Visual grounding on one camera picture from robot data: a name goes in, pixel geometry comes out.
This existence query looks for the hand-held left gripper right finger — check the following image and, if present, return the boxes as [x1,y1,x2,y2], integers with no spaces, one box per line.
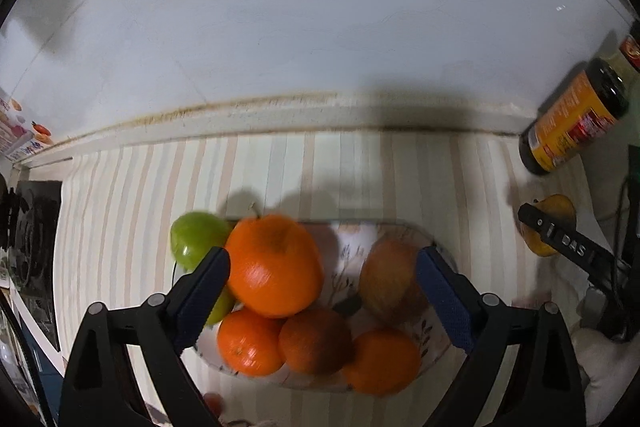
[416,246,587,427]

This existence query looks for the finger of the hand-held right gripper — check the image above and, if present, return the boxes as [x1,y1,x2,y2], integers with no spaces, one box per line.
[517,202,603,275]

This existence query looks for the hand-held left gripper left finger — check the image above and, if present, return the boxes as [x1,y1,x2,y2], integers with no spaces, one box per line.
[59,246,232,427]

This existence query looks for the green apple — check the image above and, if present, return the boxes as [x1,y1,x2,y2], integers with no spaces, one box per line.
[170,211,234,272]
[202,287,237,327]

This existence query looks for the brownish pear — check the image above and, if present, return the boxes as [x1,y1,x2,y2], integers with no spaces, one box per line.
[520,194,578,258]

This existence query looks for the dark red apple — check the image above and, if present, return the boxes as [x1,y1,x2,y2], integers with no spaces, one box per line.
[359,238,431,326]

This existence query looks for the small orange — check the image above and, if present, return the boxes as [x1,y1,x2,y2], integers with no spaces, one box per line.
[217,308,287,378]

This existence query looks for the large orange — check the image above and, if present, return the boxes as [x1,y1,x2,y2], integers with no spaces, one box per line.
[225,213,325,319]

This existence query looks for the medium orange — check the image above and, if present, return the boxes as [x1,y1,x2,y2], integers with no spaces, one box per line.
[342,328,422,396]

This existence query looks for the floral oval ceramic plate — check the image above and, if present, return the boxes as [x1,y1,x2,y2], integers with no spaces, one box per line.
[172,219,458,394]

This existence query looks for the brown-orange apple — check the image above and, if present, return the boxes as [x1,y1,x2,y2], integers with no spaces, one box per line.
[278,307,353,376]

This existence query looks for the white cloth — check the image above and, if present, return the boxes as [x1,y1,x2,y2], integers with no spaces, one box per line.
[550,147,640,427]

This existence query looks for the small red cherry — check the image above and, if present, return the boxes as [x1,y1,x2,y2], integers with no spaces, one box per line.
[204,392,227,417]

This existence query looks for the dark sauce bottle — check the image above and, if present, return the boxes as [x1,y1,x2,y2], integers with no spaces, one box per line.
[518,21,640,176]

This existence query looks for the striped cat-print tablecloth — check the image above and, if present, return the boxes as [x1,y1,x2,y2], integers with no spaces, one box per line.
[50,129,640,427]

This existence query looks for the black gas stove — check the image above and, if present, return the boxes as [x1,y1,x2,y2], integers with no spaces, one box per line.
[0,179,63,353]

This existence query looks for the colourful wall sticker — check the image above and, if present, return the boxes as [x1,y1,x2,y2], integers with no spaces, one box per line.
[0,97,53,162]

